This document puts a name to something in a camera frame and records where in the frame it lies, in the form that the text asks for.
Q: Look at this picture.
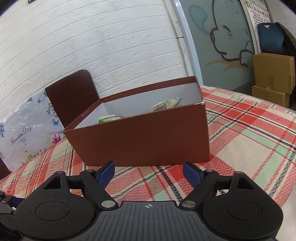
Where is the green carton box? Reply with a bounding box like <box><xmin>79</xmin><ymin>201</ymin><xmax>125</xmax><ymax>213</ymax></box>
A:
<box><xmin>98</xmin><ymin>114</ymin><xmax>123</xmax><ymax>124</ymax></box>

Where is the green cracker snack packet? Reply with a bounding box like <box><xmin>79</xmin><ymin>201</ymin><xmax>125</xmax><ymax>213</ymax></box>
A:
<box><xmin>150</xmin><ymin>97</ymin><xmax>182</xmax><ymax>112</ymax></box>

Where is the white floral plastic bag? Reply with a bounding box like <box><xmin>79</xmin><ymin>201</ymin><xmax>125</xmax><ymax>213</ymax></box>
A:
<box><xmin>1</xmin><ymin>89</ymin><xmax>65</xmax><ymax>172</ymax></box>

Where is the brown wooden headboard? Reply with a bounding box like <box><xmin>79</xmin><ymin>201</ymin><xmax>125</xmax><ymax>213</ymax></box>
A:
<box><xmin>1</xmin><ymin>70</ymin><xmax>99</xmax><ymax>178</ymax></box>

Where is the lower cardboard box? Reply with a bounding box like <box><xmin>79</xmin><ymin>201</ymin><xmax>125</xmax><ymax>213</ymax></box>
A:
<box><xmin>252</xmin><ymin>85</ymin><xmax>290</xmax><ymax>108</ymax></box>

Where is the upper cardboard box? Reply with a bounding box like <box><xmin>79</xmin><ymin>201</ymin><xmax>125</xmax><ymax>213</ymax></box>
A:
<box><xmin>252</xmin><ymin>53</ymin><xmax>295</xmax><ymax>94</ymax></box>

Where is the blue chair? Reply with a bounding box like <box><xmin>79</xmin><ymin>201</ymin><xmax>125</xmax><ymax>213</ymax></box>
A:
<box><xmin>257</xmin><ymin>23</ymin><xmax>285</xmax><ymax>55</ymax></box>

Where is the glass door with cartoon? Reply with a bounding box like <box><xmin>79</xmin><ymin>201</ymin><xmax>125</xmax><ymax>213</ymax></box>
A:
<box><xmin>180</xmin><ymin>1</ymin><xmax>255</xmax><ymax>94</ymax></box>

